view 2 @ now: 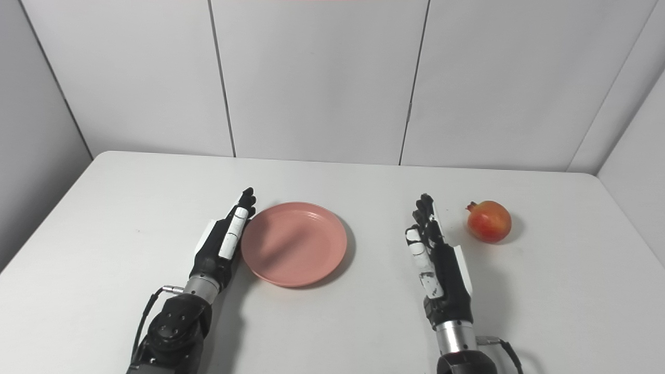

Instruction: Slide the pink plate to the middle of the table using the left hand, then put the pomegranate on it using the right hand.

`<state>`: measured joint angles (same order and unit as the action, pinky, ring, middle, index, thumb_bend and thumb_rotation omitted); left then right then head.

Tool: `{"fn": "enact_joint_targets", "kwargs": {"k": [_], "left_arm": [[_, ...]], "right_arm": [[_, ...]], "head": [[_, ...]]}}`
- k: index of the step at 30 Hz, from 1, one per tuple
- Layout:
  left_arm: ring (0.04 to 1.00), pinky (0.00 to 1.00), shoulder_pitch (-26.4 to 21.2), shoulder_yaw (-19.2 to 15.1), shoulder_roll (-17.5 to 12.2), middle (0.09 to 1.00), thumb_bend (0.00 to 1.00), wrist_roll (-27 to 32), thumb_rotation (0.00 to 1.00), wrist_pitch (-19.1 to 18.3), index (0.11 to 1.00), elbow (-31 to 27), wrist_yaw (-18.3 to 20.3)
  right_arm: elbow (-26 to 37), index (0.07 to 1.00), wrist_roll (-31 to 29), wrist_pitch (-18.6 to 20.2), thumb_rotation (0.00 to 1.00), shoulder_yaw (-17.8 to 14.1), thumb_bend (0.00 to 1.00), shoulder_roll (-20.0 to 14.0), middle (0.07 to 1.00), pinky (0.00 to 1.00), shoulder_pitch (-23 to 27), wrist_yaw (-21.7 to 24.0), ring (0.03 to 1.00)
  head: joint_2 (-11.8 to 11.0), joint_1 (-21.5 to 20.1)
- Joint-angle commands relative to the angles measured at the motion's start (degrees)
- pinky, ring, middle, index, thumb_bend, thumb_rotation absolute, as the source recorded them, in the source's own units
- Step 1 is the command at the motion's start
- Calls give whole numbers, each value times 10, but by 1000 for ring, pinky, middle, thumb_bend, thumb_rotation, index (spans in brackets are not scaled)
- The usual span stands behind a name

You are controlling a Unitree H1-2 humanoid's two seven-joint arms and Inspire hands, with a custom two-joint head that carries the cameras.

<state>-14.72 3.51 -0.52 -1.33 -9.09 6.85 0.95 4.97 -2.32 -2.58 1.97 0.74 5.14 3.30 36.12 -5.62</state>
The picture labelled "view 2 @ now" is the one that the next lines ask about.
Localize red yellow pomegranate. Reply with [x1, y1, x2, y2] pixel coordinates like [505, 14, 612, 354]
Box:
[466, 201, 512, 244]

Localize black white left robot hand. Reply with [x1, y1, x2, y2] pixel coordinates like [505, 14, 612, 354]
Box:
[189, 188, 257, 294]

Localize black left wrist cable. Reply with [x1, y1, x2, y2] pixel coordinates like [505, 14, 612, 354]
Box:
[130, 285, 185, 364]

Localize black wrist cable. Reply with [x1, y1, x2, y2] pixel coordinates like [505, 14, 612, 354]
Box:
[130, 285, 185, 364]
[477, 336, 524, 374]

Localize pink round plate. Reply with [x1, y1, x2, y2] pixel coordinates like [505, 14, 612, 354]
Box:
[241, 202, 348, 288]

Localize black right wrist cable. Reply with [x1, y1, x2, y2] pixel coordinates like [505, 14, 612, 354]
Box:
[477, 336, 524, 374]

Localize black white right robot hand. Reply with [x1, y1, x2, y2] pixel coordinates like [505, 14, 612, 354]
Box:
[405, 194, 474, 330]

